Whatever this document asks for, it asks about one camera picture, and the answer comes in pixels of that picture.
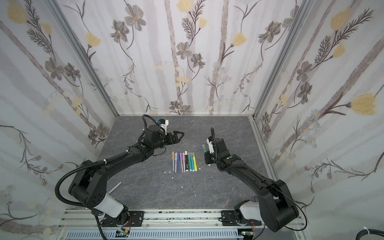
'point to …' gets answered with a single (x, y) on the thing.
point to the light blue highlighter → (192, 160)
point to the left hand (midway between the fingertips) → (177, 131)
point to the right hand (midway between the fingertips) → (202, 151)
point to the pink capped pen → (183, 158)
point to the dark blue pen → (178, 161)
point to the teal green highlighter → (190, 162)
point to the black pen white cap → (186, 161)
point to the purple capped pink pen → (181, 161)
